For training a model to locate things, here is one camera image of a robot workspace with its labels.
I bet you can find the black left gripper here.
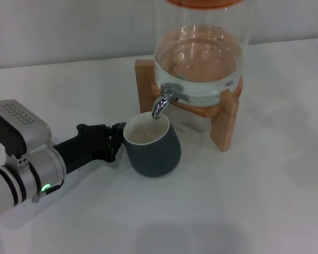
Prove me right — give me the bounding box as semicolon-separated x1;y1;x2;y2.
52;122;127;175

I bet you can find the dark grey ceramic cup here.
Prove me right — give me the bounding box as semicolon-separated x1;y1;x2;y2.
122;112;182;178

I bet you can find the chrome dispenser faucet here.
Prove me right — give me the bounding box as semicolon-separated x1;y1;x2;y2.
151;82;191;120

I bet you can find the wooden dispenser stand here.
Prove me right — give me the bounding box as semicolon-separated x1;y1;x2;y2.
134;59;244;153

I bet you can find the glass water dispenser jar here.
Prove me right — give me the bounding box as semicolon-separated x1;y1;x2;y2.
153;0;255;108

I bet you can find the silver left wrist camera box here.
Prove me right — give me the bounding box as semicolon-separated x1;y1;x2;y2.
0;99;52;159

